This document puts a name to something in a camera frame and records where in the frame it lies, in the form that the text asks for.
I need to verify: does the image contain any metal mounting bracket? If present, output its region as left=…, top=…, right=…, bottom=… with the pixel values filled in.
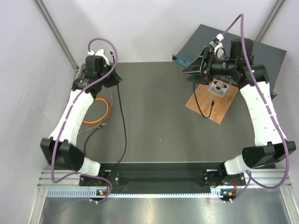
left=208, top=79, right=229, bottom=97

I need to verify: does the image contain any slotted grey cable duct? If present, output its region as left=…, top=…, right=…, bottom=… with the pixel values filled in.
left=46, top=186, right=236, bottom=199

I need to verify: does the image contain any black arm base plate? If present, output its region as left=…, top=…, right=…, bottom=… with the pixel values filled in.
left=78, top=161, right=246, bottom=187

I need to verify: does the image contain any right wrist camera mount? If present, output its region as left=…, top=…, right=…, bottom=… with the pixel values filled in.
left=209, top=34, right=225, bottom=59

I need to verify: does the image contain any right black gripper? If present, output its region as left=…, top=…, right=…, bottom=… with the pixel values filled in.
left=181, top=47, right=236, bottom=85

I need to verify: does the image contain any aluminium frame rail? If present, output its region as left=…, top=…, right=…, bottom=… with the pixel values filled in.
left=37, top=168, right=285, bottom=188

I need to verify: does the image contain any yellow ethernet cable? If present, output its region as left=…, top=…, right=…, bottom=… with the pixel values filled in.
left=81, top=98, right=110, bottom=124

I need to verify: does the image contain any long black ethernet cable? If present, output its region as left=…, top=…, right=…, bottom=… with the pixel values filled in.
left=83, top=49, right=128, bottom=165

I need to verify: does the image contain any grey ethernet cable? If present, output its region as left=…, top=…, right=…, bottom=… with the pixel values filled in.
left=79, top=87, right=114, bottom=135

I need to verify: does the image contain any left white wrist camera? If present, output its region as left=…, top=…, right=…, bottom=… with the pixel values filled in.
left=87, top=49, right=111, bottom=65

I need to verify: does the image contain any short black cable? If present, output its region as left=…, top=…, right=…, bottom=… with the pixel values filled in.
left=192, top=83, right=215, bottom=119

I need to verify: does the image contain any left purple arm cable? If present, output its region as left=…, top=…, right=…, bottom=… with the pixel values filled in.
left=50, top=38, right=121, bottom=205

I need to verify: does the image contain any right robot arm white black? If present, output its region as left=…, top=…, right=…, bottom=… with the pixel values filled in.
left=182, top=38, right=296, bottom=185

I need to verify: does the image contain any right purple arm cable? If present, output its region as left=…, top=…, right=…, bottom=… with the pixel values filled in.
left=221, top=14, right=292, bottom=203

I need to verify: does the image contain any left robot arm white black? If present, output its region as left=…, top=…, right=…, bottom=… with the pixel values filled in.
left=40, top=49, right=121, bottom=185

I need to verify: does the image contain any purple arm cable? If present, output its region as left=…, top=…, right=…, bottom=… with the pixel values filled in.
left=221, top=14, right=292, bottom=203
left=50, top=38, right=121, bottom=205

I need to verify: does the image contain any wooden base board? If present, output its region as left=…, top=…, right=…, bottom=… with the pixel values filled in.
left=185, top=83, right=239, bottom=124

